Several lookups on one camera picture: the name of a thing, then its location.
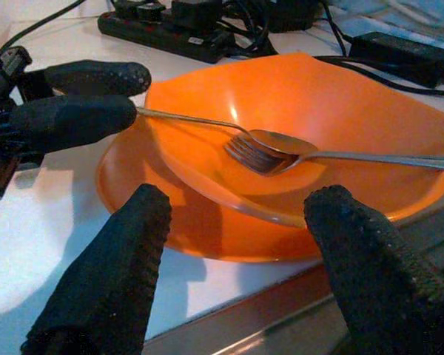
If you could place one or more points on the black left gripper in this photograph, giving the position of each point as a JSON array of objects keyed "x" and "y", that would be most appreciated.
[{"x": 0, "y": 148}]

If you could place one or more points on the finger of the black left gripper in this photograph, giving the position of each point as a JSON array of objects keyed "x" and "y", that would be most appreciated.
[{"x": 100, "y": 78}]

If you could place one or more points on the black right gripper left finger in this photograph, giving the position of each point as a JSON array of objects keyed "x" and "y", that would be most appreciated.
[{"x": 103, "y": 281}]

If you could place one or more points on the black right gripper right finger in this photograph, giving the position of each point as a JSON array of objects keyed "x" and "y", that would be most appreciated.
[{"x": 377, "y": 281}]

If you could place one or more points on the metal spoon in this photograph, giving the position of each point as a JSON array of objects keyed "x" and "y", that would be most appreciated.
[{"x": 281, "y": 142}]

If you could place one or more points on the metal fork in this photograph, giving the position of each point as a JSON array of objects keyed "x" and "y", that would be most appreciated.
[{"x": 251, "y": 155}]

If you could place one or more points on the orange bowl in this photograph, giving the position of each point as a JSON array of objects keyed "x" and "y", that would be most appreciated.
[{"x": 318, "y": 92}]

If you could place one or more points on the black power strip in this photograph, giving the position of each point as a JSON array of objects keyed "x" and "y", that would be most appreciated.
[{"x": 163, "y": 37}]

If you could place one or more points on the stainless steel sink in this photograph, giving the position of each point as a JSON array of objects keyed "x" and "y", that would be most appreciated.
[{"x": 281, "y": 325}]

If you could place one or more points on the orange plate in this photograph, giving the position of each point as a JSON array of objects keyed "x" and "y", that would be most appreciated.
[{"x": 207, "y": 236}]

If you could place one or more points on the small black plug adapter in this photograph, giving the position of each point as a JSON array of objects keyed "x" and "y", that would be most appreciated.
[{"x": 196, "y": 15}]

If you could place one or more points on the large black power adapter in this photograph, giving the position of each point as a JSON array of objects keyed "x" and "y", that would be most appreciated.
[{"x": 292, "y": 15}]

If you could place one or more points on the flat black power brick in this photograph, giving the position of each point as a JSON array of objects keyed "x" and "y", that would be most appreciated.
[{"x": 403, "y": 55}]

